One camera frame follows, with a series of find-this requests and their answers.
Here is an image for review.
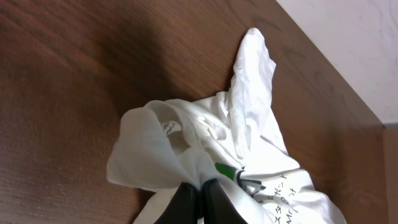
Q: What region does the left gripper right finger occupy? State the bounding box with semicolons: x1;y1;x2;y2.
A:
202;179;247;224

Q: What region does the white printed t-shirt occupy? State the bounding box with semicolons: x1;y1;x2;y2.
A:
106;28;345;223

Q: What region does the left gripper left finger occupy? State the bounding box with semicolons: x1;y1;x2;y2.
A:
155;182;198;224

